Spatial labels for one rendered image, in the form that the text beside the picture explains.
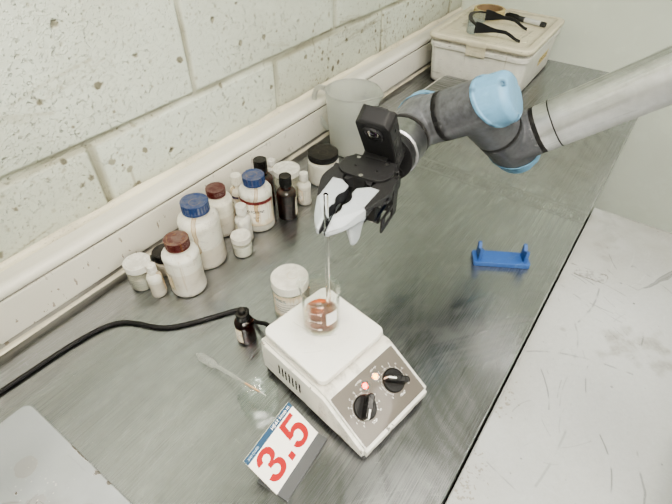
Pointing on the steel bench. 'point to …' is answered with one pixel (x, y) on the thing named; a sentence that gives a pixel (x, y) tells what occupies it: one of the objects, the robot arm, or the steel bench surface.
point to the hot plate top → (295, 332)
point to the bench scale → (444, 83)
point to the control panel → (387, 405)
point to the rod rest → (501, 258)
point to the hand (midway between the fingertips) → (327, 221)
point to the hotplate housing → (279, 365)
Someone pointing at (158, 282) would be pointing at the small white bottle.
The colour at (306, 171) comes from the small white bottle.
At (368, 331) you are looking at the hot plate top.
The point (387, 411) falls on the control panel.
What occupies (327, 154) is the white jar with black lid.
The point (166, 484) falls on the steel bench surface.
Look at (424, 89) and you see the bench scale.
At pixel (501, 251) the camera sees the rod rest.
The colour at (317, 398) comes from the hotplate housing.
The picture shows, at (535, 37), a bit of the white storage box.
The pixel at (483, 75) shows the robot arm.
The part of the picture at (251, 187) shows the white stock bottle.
